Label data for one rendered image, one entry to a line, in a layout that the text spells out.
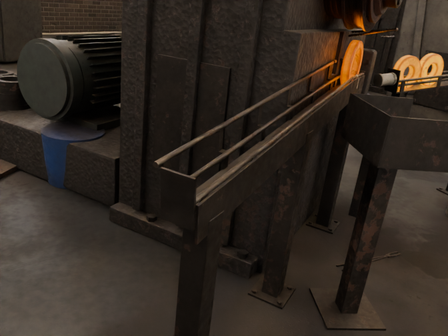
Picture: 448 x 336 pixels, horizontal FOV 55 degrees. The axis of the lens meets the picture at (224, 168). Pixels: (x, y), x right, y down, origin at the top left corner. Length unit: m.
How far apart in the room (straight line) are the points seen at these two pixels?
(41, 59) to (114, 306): 1.22
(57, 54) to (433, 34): 3.36
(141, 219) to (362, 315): 0.91
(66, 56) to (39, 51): 0.14
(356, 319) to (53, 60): 1.64
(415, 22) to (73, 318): 3.91
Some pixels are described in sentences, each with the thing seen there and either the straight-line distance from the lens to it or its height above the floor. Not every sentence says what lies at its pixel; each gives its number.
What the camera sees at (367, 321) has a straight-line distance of 1.57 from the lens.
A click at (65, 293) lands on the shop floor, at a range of 1.54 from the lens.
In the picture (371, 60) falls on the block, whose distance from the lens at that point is 2.00.
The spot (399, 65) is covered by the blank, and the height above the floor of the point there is 0.74.
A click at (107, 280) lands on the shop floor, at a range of 1.58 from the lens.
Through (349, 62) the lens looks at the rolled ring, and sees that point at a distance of 1.72.
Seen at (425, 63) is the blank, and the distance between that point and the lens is 2.31.
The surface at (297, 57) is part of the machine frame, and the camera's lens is 1.37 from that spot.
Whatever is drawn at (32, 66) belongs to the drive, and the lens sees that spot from 2.25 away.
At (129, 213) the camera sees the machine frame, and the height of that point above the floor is 0.07.
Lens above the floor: 0.95
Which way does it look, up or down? 22 degrees down
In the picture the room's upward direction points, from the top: 7 degrees clockwise
